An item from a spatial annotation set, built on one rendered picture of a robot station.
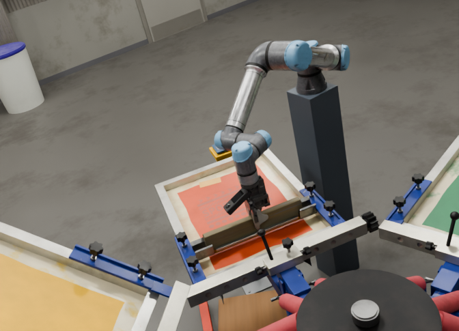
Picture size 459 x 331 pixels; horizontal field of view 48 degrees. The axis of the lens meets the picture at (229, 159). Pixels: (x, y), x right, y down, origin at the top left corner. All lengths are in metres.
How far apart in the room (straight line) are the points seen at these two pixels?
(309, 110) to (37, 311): 1.52
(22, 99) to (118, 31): 2.02
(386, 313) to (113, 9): 7.49
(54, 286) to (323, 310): 0.82
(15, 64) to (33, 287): 5.63
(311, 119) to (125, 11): 6.17
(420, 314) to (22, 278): 1.11
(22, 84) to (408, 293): 6.39
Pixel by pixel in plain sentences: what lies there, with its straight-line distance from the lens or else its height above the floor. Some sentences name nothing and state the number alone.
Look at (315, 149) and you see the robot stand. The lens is 2.60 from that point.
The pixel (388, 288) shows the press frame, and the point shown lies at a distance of 1.28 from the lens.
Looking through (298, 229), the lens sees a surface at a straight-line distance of 2.04.
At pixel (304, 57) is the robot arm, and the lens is 2.04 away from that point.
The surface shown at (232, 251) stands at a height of 0.96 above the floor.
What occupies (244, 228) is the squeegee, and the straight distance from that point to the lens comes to 1.98.
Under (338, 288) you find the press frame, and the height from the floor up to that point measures 1.32.
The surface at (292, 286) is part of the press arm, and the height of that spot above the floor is 1.04.
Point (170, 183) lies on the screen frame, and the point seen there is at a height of 0.99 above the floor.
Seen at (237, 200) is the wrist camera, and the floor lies 1.17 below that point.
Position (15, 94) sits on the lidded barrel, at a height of 0.26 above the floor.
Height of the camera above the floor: 2.24
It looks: 30 degrees down
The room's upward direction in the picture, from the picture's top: 14 degrees counter-clockwise
